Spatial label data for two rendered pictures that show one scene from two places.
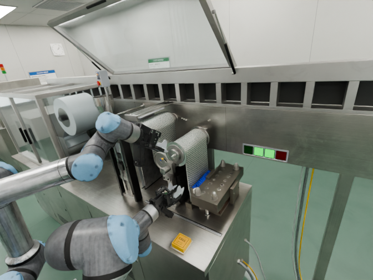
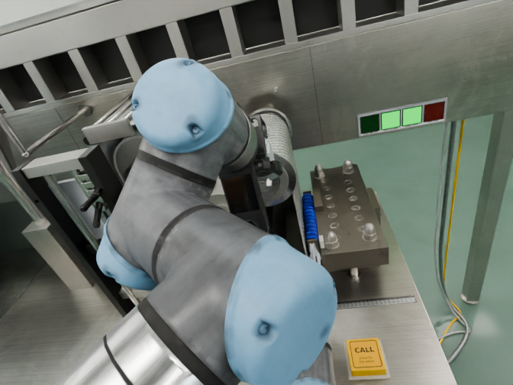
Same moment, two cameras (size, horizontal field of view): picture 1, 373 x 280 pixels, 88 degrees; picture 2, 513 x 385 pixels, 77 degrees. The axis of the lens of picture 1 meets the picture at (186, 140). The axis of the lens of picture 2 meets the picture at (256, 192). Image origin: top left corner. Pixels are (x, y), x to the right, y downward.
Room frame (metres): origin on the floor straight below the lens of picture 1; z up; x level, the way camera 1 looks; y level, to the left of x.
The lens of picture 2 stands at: (0.39, 0.34, 1.63)
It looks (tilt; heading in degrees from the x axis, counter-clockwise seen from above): 33 degrees down; 336
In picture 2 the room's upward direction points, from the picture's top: 16 degrees counter-clockwise
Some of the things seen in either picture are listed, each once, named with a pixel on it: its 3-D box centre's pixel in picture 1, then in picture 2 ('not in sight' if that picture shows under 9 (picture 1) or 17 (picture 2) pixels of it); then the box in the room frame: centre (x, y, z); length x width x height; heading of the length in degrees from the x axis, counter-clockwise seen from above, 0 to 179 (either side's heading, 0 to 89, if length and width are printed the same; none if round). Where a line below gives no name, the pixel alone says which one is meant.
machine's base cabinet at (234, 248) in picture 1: (114, 206); not in sight; (1.55, 0.79, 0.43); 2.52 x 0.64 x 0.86; 53
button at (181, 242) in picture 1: (181, 242); (365, 356); (0.66, 0.08, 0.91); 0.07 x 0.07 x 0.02; 53
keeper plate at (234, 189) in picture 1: (235, 191); (374, 211); (0.93, -0.26, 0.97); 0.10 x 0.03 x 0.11; 143
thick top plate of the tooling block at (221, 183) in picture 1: (219, 184); (343, 209); (0.97, -0.17, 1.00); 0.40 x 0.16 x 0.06; 143
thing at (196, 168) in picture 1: (197, 167); (297, 194); (1.01, -0.05, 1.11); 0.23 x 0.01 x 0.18; 143
